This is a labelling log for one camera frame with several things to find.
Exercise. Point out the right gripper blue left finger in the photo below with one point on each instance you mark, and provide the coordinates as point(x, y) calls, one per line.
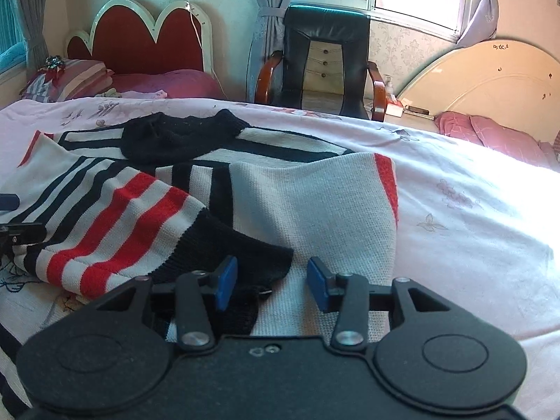
point(199, 294)

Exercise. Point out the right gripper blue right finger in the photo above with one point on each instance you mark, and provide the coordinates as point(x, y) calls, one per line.
point(348, 296)

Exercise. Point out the striped knit sweater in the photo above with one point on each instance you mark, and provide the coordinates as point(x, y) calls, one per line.
point(160, 196)

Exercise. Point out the pink floral bed quilt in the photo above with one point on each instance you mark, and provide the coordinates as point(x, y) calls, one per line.
point(476, 226)

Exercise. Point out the striped folded pillow stack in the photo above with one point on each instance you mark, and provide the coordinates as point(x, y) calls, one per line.
point(61, 79)

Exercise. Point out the far-left window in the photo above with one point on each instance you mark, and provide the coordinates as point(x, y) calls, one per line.
point(13, 45)

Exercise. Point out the pink pillow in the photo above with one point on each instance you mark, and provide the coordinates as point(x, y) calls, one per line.
point(486, 132)

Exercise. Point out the black leather armchair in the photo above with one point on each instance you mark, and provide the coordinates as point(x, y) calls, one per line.
point(323, 65)

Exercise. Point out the magenta pillow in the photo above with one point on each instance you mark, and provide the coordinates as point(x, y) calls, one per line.
point(177, 84)

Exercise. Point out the red heart-shaped headboard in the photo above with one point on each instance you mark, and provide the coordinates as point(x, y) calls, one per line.
point(128, 39)

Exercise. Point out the grey far-left curtain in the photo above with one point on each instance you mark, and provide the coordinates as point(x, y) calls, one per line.
point(31, 16)

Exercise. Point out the cream round headboard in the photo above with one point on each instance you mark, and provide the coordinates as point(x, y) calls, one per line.
point(514, 83)

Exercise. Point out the grey-blue left window curtain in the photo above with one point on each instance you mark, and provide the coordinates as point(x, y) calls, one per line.
point(268, 36)

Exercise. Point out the grey-blue window curtain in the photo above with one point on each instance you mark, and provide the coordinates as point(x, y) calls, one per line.
point(268, 36)
point(482, 25)

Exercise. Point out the grey-blue right window curtain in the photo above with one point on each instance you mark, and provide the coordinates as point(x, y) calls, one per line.
point(482, 25)

